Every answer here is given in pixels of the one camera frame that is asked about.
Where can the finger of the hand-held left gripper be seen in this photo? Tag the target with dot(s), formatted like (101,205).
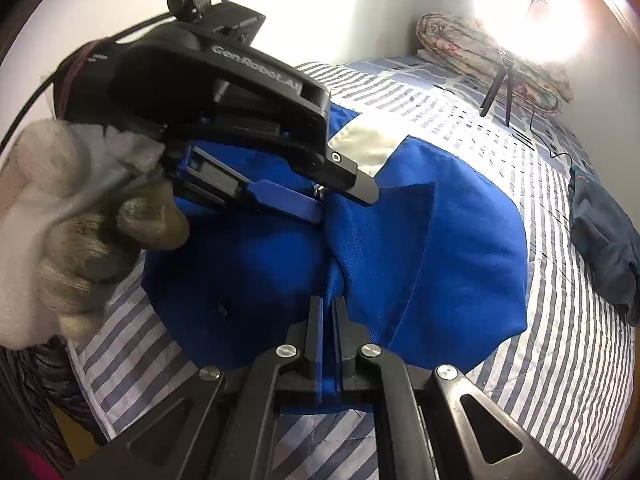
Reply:
(350,177)
(285,200)

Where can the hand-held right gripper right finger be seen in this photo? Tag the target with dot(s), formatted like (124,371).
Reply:
(342,345)

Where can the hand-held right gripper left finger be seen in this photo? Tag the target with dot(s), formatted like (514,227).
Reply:
(315,340)

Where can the beige and blue jacket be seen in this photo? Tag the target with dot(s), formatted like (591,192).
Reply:
(425,260)

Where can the person's left hand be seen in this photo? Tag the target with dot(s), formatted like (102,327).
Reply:
(75,240)

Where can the blue checkered bed sheet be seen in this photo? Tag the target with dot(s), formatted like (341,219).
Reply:
(400,67)

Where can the folded floral quilt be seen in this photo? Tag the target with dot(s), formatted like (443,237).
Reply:
(450,45)

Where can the black tripod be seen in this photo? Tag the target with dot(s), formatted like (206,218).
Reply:
(492,90)

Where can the blue striped bed sheet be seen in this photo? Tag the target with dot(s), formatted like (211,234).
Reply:
(525,385)

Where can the dark blue cloth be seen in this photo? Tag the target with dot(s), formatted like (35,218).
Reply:
(605,240)

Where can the dark striped garment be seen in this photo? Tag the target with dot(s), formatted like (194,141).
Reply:
(40,375)

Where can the pink cloth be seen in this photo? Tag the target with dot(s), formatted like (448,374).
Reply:
(40,465)

